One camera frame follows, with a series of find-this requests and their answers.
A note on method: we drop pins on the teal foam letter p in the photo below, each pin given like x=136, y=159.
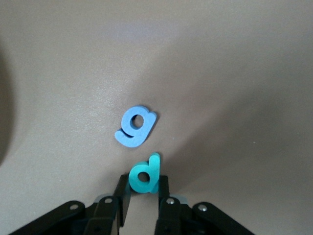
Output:
x=154, y=166

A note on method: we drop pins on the blue foam letter g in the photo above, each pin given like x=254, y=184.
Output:
x=144, y=133

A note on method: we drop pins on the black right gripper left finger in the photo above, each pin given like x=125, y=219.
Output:
x=121, y=186

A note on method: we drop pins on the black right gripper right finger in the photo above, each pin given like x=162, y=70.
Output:
x=163, y=188

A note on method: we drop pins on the brown table cover sheet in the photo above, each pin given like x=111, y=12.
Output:
x=195, y=73

